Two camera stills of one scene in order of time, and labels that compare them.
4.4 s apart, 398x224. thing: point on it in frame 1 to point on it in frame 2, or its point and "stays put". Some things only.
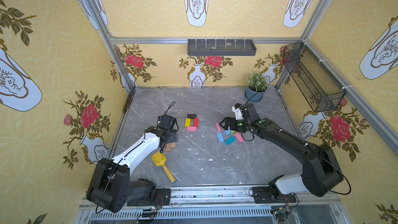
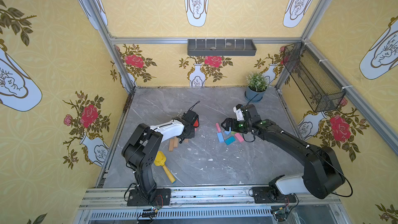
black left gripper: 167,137 to 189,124
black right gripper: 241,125 stays put
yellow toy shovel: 159,159 stays put
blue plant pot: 253,96 stays put
